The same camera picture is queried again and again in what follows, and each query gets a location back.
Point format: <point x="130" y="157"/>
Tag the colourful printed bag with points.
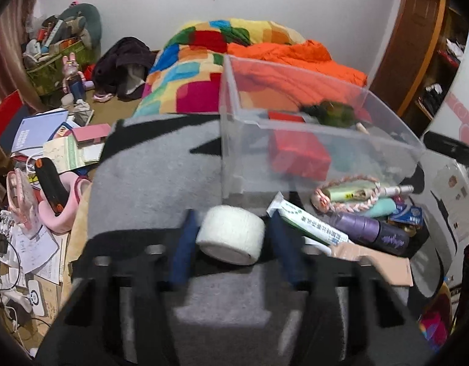
<point x="434" y="324"/>

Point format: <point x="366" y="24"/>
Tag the white tape roll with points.
<point x="230" y="232"/>

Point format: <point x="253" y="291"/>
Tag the teal small bottle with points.
<point x="381" y="207"/>

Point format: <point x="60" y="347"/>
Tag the colourful patchwork blanket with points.
<point x="192" y="80"/>

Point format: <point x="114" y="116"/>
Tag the blue notebook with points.
<point x="32" y="131"/>

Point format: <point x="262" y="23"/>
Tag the purple bottle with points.
<point x="371" y="232"/>

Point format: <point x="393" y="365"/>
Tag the white printed board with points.
<point x="453" y="198"/>

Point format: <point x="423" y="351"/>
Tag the red flat box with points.
<point x="4" y="118"/>

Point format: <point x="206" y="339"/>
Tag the white papers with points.
<point x="36" y="247"/>

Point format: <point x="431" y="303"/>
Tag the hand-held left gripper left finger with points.
<point x="185" y="251"/>

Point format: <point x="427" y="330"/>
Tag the black orange tool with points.
<point x="49" y="183"/>

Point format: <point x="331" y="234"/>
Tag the wooden door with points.
<point x="413" y="45"/>

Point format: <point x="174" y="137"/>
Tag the dark cloth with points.
<point x="124" y="53"/>

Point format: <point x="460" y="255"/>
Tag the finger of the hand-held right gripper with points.
<point x="451" y="148"/>

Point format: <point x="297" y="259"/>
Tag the clear plastic storage box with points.
<point x="249" y="152"/>

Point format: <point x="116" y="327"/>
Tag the beige box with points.
<point x="383" y="267"/>

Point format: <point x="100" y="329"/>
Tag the pink slippers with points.
<point x="103" y="97"/>

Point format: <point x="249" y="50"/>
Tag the pink plastic gadget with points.
<point x="19" y="194"/>

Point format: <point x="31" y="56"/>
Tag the cream green tube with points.
<point x="352" y="191"/>

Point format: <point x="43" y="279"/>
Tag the grey green plush toy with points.
<point x="87" y="19"/>

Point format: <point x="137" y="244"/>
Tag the white charger device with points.
<point x="36" y="295"/>

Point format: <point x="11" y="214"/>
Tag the pink box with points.
<point x="91" y="133"/>

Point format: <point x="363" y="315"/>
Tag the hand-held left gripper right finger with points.
<point x="287" y="253"/>

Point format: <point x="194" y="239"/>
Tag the grey black blanket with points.
<point x="150" y="183"/>

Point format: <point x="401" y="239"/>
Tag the wooden shelf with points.
<point x="444" y="61"/>

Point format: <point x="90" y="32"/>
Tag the orange puffer jacket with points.
<point x="295" y="57"/>

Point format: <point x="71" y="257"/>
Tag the green white booklet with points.
<point x="66" y="154"/>

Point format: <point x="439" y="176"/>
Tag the blue small packet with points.
<point x="407" y="213"/>

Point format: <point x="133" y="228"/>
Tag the rabbit doll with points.
<point x="74" y="80"/>

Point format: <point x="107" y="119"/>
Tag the white green toothpaste tube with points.
<point x="314" y="223"/>

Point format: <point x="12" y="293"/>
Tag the striped curtain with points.
<point x="13" y="45"/>

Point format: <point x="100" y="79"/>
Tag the green storage basket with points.
<point x="51" y="72"/>

